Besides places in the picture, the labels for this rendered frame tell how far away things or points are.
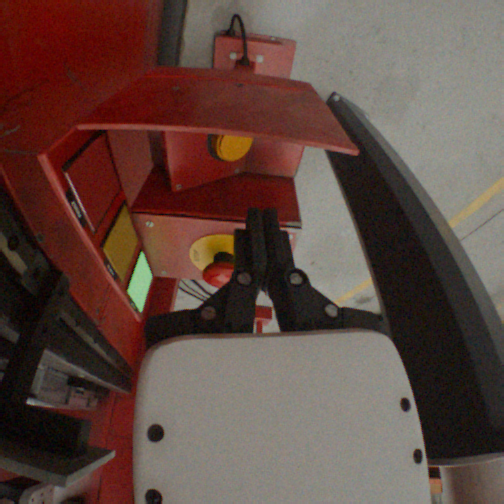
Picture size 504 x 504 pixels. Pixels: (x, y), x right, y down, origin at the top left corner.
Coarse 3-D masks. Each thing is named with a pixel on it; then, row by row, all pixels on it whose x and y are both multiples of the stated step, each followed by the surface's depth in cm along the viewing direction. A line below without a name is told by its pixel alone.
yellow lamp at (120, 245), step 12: (120, 216) 17; (120, 228) 17; (132, 228) 19; (108, 240) 15; (120, 240) 17; (132, 240) 20; (108, 252) 16; (120, 252) 18; (132, 252) 20; (120, 264) 18; (120, 276) 18
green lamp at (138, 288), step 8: (144, 264) 23; (136, 272) 21; (144, 272) 23; (136, 280) 21; (144, 280) 24; (136, 288) 21; (144, 288) 24; (136, 296) 22; (144, 296) 24; (136, 304) 22
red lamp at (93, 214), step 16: (96, 144) 12; (80, 160) 11; (96, 160) 13; (80, 176) 11; (96, 176) 13; (112, 176) 15; (80, 192) 12; (96, 192) 13; (112, 192) 15; (96, 208) 13; (96, 224) 14
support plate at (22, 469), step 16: (0, 448) 12; (16, 448) 14; (32, 448) 15; (96, 448) 24; (0, 464) 10; (16, 464) 11; (32, 464) 12; (48, 464) 13; (64, 464) 14; (80, 464) 16; (96, 464) 18; (48, 480) 11; (64, 480) 12
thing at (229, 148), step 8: (216, 136) 19; (224, 136) 19; (232, 136) 19; (216, 144) 19; (224, 144) 19; (232, 144) 20; (240, 144) 20; (248, 144) 21; (216, 152) 20; (224, 152) 20; (232, 152) 21; (240, 152) 21; (232, 160) 22
